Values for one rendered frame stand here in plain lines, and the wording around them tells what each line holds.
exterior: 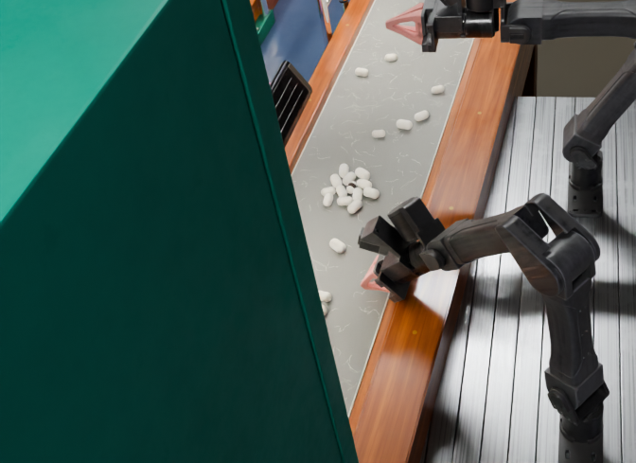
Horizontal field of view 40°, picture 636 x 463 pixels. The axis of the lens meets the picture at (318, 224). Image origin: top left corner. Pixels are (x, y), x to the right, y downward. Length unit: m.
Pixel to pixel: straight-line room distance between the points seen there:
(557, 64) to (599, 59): 0.15
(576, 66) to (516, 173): 1.48
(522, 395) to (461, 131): 0.63
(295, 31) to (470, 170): 0.85
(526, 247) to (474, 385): 0.44
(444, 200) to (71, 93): 1.42
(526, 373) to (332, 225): 0.49
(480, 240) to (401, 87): 0.83
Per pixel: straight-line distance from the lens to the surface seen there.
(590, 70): 3.40
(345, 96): 2.12
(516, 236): 1.25
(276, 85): 1.56
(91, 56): 0.44
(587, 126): 1.82
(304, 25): 2.53
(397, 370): 1.52
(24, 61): 0.45
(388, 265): 1.55
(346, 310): 1.65
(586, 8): 1.68
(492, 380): 1.62
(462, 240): 1.40
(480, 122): 1.96
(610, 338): 1.69
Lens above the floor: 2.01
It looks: 45 degrees down
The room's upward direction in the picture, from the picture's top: 12 degrees counter-clockwise
